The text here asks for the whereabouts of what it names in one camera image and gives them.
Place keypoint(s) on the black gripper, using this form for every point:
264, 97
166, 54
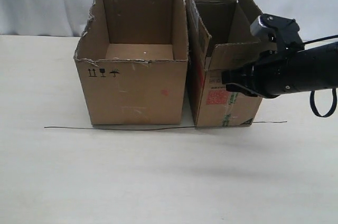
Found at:
267, 76

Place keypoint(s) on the plain open cardboard box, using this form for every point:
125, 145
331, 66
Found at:
132, 61

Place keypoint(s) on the thin dark line on table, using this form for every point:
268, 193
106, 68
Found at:
119, 128

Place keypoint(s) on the printed cardboard box red text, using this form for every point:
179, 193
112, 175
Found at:
220, 39

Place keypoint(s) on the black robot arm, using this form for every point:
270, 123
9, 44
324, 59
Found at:
309, 70

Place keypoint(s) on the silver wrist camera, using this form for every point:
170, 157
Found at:
259, 29

